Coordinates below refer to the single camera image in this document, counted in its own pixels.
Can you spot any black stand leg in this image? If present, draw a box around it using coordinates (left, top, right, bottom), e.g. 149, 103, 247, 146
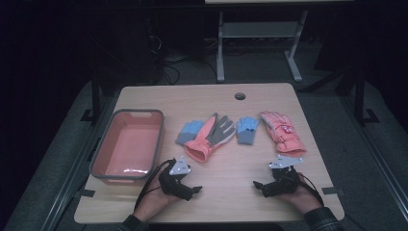
352, 65, 381, 127
79, 71, 101, 125

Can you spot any person's left hand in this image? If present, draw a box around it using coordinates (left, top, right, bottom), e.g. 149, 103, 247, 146
132, 177, 181, 223

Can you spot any blue grey dotted knit glove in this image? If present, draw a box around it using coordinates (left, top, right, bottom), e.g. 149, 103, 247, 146
235, 115, 261, 146

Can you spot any bundle of floor cables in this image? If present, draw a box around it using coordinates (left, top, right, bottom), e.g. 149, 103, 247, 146
147, 34, 219, 87

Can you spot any pink glove with grey palm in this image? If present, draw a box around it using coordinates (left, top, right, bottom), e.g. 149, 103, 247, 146
184, 112, 237, 164

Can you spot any person's right hand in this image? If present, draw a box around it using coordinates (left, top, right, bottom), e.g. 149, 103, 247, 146
278, 172, 323, 216

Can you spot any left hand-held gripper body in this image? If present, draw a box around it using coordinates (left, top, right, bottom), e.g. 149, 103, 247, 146
158, 155, 194, 202

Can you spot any pink basin with grey rim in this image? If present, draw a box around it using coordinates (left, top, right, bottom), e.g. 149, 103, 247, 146
89, 108, 166, 187

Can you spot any grey metal stand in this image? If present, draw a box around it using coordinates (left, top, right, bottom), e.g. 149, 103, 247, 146
216, 9, 309, 84

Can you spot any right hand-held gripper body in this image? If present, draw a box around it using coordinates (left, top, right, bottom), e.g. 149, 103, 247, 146
268, 154, 304, 197

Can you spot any right hand-held gripper cable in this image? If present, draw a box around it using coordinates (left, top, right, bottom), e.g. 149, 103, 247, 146
293, 172, 325, 207

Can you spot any pink padded glove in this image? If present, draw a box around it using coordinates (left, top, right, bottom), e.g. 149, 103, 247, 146
259, 110, 307, 158

